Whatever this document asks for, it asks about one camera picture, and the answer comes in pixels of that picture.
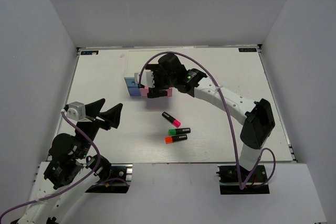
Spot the orange highlighter marker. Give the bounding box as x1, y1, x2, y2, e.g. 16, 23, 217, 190
165, 134, 187, 144

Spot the pink highlighter marker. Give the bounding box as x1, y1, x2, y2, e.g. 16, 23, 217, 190
162, 112, 181, 128

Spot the green highlighter marker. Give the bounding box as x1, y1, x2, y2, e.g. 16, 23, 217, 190
168, 127, 191, 136

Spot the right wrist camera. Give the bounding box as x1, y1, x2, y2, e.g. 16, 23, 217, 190
134, 70, 155, 88

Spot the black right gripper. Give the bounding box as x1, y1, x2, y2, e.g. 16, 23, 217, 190
146, 64, 177, 98

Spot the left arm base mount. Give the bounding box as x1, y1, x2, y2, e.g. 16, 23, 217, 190
86, 164, 133, 194

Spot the right table label sticker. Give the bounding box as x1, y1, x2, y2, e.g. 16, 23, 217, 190
238, 48, 257, 52

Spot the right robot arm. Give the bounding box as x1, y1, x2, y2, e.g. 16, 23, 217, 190
139, 51, 275, 182

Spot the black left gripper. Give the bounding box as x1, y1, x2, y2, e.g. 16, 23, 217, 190
77, 98, 124, 158

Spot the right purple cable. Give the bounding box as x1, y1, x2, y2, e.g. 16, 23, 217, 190
139, 51, 276, 191

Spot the pink drawer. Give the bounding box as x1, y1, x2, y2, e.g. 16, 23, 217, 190
138, 85, 173, 98

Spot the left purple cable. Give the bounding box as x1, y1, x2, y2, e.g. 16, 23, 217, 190
0, 110, 102, 218

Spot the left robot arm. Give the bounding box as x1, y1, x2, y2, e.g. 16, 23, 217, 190
14, 99, 123, 223

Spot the table label sticker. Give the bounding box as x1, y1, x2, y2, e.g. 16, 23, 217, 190
80, 50, 99, 55
238, 48, 257, 52

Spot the cream drawer cabinet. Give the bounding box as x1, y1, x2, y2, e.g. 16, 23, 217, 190
124, 48, 170, 78

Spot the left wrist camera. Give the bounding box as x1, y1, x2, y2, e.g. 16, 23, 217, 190
64, 102, 86, 121

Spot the left table label sticker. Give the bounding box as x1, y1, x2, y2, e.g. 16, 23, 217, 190
80, 50, 99, 55

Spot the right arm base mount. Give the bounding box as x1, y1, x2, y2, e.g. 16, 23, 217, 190
215, 165, 270, 196

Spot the purple cable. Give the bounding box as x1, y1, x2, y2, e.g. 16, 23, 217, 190
0, 110, 102, 218
139, 51, 276, 191

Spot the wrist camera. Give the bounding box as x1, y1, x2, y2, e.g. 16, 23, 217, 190
134, 70, 155, 88
64, 102, 86, 121

